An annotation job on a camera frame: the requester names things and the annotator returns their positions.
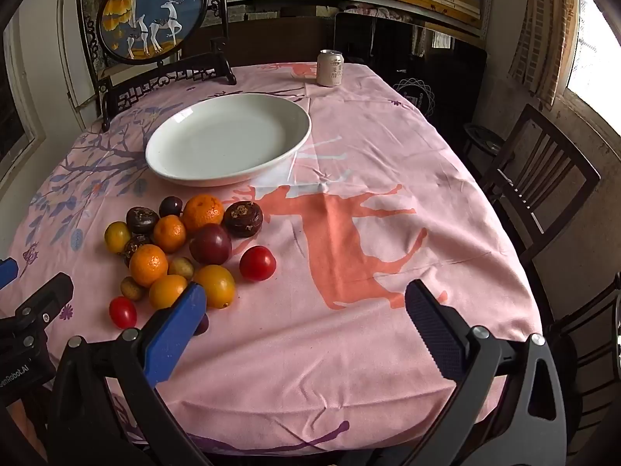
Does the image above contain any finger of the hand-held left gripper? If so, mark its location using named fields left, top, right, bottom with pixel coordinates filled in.
left=14, top=272, right=75, bottom=325
left=0, top=258, right=19, bottom=290

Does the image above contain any large dark red plum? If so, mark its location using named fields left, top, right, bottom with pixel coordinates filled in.
left=189, top=223, right=233, bottom=266

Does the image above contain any pink printed tablecloth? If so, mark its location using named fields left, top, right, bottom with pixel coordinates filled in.
left=10, top=61, right=544, bottom=458

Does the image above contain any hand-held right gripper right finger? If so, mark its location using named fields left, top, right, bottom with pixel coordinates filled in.
left=402, top=279, right=569, bottom=466

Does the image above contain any bright window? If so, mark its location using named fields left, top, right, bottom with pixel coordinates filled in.
left=565, top=0, right=621, bottom=124

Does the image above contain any large yellow tomato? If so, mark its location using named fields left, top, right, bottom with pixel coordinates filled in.
left=193, top=264, right=236, bottom=310

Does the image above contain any large red tomato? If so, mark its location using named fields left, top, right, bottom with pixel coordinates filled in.
left=239, top=245, right=277, bottom=283

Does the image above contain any dark chair frame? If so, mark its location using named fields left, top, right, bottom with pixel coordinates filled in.
left=548, top=272, right=621, bottom=447

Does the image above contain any dark water chestnut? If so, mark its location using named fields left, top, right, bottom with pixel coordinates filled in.
left=126, top=207, right=160, bottom=235
left=123, top=234, right=153, bottom=268
left=223, top=201, right=264, bottom=238

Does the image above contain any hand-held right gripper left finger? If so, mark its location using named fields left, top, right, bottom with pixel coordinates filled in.
left=49, top=282, right=214, bottom=466

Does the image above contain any white framed window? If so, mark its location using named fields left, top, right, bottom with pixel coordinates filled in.
left=0, top=24, right=42, bottom=183

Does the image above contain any white door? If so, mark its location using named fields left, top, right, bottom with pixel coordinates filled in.
left=57, top=0, right=98, bottom=108

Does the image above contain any dark wooden slat chair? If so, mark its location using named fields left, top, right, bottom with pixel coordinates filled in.
left=466, top=104, right=602, bottom=265

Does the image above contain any beige checked curtain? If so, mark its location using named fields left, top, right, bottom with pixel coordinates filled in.
left=509, top=0, right=583, bottom=110

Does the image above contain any white oval plate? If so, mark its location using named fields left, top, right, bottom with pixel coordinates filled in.
left=144, top=93, right=312, bottom=188

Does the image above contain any black printed bag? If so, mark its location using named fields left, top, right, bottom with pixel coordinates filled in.
left=373, top=34, right=488, bottom=122

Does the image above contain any wall shelf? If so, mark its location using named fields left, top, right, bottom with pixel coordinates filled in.
left=226, top=0, right=491, bottom=42

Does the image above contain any small yellow tomato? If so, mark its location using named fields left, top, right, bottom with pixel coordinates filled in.
left=104, top=221, right=132, bottom=254

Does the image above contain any round deer table screen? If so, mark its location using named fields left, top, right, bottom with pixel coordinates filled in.
left=76, top=0, right=238, bottom=132

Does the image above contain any pale drink can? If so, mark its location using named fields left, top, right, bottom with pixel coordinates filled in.
left=317, top=50, right=345, bottom=88

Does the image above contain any tan longan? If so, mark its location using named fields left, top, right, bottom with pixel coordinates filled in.
left=120, top=276, right=145, bottom=302
left=168, top=257, right=195, bottom=281

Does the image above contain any small red tomato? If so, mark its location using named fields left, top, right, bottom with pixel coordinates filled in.
left=109, top=296, right=138, bottom=329

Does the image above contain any large tangerine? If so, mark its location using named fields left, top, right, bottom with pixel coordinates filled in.
left=182, top=194, right=225, bottom=235

